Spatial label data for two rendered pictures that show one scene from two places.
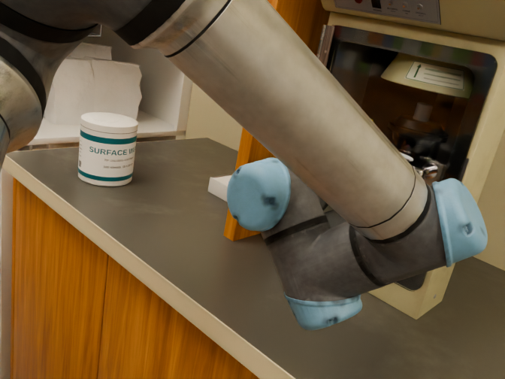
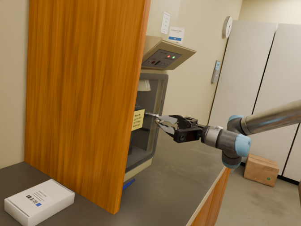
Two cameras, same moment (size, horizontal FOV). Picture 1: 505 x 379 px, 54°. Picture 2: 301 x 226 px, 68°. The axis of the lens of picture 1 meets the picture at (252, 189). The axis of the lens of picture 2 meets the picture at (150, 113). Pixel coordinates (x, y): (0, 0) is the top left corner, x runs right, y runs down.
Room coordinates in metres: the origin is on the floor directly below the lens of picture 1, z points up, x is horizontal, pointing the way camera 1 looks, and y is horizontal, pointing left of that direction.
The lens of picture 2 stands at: (1.00, 0.67, 1.45)
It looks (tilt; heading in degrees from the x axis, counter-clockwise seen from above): 14 degrees down; 258
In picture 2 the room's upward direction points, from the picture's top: 10 degrees clockwise
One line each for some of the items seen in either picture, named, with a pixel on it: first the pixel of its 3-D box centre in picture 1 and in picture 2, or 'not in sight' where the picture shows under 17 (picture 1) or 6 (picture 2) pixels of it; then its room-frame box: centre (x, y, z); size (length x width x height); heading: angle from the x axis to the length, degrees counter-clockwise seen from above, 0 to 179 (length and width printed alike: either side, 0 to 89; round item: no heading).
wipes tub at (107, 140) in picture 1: (107, 148); not in sight; (1.13, 0.36, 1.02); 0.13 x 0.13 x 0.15
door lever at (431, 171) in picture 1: (403, 165); (158, 119); (0.77, -0.23, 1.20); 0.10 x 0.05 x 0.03; 50
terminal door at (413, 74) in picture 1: (372, 155); (143, 122); (0.84, -0.19, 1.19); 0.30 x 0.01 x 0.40; 50
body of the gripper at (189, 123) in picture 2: not in sight; (193, 129); (0.65, -0.14, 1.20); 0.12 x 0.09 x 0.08; 140
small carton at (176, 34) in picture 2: not in sight; (176, 36); (0.77, -0.20, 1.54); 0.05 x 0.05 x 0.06; 67
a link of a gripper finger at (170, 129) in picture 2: not in sight; (168, 127); (0.73, -0.20, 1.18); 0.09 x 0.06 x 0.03; 140
